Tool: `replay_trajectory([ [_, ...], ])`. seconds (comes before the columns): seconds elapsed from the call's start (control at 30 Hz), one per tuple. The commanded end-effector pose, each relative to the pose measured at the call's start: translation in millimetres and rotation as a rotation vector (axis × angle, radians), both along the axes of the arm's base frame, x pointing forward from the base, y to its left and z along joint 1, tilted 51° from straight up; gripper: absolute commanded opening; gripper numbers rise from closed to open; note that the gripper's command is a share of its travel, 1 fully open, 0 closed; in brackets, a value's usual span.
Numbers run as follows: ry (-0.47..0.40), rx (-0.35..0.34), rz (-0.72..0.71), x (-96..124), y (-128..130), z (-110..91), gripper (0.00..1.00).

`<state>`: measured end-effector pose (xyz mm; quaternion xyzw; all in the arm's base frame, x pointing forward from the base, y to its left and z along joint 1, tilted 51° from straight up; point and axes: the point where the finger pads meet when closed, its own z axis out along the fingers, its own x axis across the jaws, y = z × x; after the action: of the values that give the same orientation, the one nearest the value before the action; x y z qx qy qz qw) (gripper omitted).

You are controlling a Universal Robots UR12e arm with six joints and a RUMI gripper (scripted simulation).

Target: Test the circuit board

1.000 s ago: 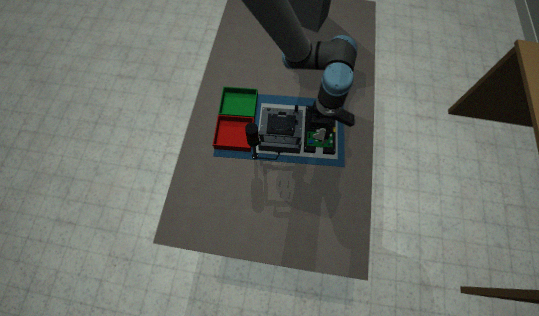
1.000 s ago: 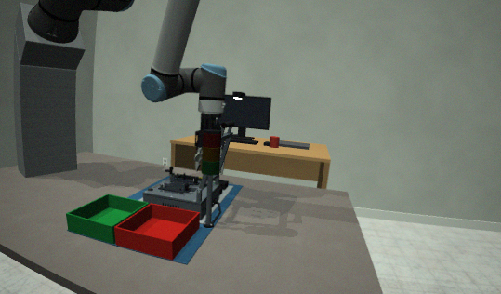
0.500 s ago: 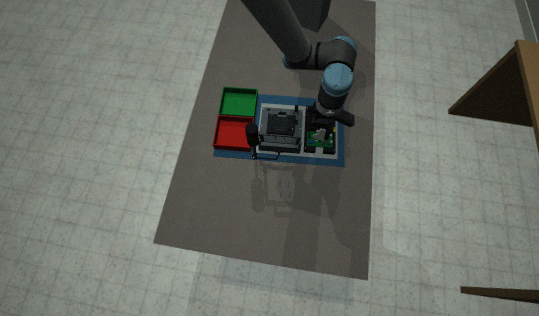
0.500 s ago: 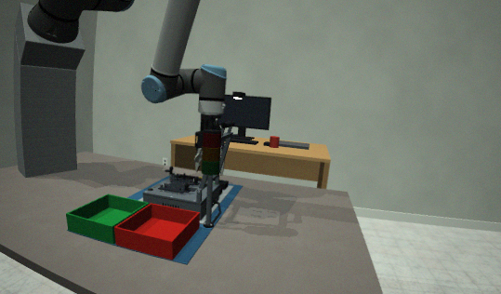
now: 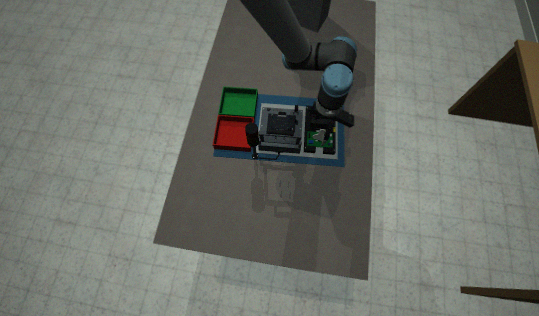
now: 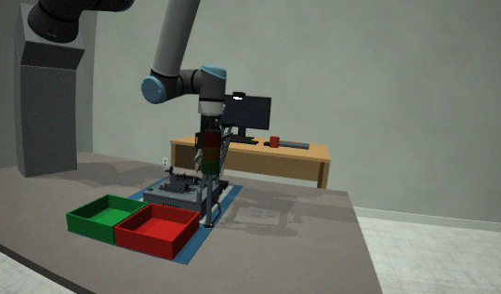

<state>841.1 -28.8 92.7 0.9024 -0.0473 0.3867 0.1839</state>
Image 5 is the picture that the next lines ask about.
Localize green circuit board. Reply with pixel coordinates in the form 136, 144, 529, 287
307, 131, 333, 148

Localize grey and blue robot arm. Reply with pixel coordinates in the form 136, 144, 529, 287
240, 0, 357, 128

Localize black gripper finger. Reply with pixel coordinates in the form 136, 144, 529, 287
312, 127, 331, 146

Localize green bin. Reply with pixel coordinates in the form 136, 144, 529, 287
218, 87, 258, 121

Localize red open-top bin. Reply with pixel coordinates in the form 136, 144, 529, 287
213, 115, 254, 152

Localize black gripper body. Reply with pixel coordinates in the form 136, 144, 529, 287
309, 102, 334, 130

